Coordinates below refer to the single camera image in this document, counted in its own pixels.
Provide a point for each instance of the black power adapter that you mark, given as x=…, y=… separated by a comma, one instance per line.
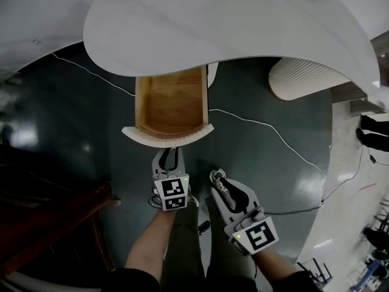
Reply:
x=373, y=159
x=204, y=226

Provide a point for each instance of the person's grey shoe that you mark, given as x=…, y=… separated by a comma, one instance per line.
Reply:
x=193, y=200
x=217, y=175

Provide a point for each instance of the white curved desk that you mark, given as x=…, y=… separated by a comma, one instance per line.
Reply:
x=228, y=29

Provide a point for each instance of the large white wooden drawer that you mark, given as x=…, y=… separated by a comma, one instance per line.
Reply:
x=170, y=102

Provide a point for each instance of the dark brown wooden furniture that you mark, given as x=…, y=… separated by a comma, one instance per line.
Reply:
x=60, y=217

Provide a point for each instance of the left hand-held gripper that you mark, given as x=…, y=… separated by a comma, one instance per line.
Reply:
x=171, y=190

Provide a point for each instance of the person's left leg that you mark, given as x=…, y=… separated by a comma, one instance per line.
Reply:
x=183, y=248

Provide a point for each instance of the person's right leg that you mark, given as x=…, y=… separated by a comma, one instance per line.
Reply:
x=225, y=254

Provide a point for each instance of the black metal chair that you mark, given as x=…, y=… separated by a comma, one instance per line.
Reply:
x=383, y=213

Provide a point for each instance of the person's left forearm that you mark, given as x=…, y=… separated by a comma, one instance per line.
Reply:
x=149, y=245

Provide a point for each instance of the person's right grey shoe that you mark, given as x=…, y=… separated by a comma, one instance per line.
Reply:
x=217, y=175

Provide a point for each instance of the red floor tape strip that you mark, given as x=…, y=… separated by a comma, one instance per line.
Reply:
x=367, y=187

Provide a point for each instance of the person's leg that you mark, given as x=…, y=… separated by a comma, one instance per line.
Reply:
x=183, y=248
x=225, y=254

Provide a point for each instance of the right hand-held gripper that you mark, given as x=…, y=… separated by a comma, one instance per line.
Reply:
x=258, y=236

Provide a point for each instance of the person's left grey shoe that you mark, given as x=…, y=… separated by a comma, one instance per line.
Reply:
x=193, y=200

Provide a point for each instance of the person's right forearm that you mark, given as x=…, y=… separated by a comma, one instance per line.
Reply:
x=273, y=263

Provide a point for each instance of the blue metal frame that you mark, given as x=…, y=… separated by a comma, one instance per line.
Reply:
x=377, y=271

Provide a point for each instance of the person's black shirt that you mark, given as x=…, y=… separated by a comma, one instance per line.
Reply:
x=130, y=281

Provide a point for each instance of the black metal rack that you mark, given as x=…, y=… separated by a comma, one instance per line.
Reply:
x=316, y=271

